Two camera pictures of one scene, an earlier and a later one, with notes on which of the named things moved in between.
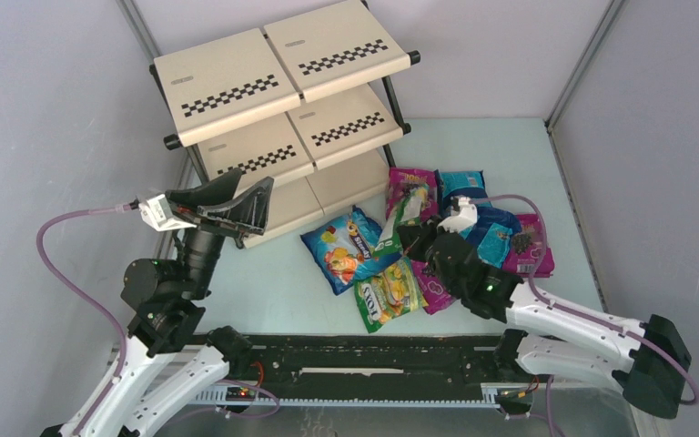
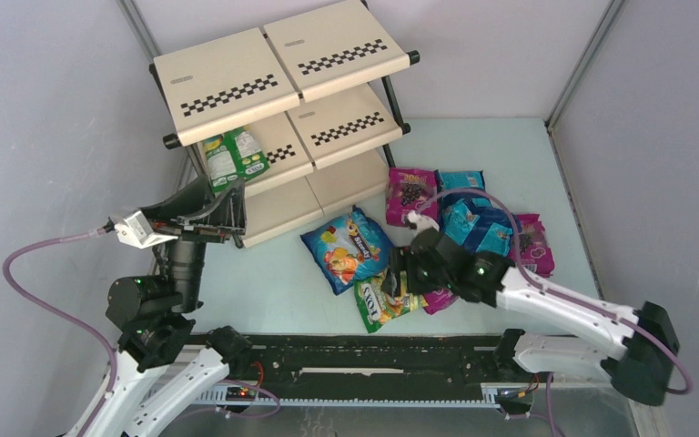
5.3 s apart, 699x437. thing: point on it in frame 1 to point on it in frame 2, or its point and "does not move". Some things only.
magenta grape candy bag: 433,294 does not move
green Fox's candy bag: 394,291 does not move
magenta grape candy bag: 403,181 does not move
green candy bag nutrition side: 407,211 to 237,155
